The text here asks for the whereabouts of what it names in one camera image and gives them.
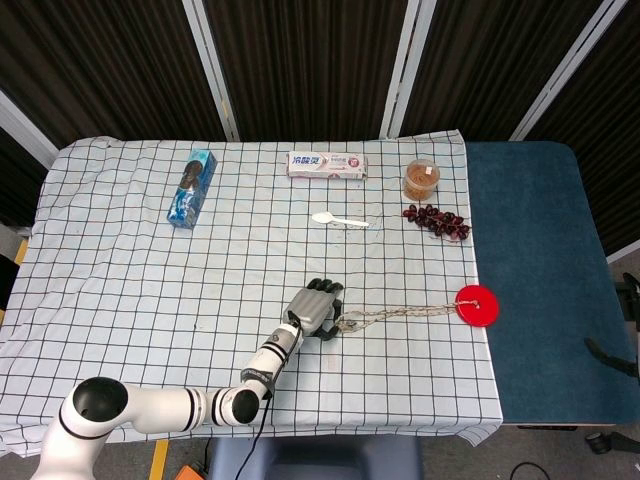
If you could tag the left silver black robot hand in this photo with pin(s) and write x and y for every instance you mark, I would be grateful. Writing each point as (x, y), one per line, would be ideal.
(312, 310)

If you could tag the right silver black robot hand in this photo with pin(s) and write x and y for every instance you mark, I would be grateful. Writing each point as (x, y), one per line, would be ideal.
(612, 357)

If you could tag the red disc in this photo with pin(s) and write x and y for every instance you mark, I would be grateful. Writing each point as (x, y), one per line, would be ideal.
(477, 306)

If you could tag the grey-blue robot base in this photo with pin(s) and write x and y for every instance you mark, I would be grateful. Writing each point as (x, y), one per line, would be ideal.
(315, 457)

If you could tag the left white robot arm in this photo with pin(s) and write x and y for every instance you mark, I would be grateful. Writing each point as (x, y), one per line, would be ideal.
(150, 405)

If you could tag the black chair base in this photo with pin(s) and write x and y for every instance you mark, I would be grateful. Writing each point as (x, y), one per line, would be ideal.
(607, 442)

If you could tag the white plastic spoon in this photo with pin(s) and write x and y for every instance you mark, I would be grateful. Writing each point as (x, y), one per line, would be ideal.
(331, 218)

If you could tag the white checked tablecloth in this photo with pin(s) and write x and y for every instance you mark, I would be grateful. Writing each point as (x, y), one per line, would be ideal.
(200, 280)

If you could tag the white pink toothpaste box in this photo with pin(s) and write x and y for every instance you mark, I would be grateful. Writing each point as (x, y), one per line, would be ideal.
(327, 166)

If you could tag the dark red grape bunch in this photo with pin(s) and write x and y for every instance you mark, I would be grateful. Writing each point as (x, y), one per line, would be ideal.
(440, 222)

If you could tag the clear jar with brown filling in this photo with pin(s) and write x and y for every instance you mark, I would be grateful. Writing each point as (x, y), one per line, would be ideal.
(421, 179)

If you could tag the blue cookie box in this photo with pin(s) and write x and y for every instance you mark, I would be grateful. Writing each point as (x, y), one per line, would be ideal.
(192, 189)

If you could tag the orange object on floor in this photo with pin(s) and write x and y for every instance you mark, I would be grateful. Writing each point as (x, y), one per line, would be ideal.
(192, 473)

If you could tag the white partition frame post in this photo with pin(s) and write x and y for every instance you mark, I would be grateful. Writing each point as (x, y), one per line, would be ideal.
(565, 70)
(402, 65)
(210, 65)
(25, 127)

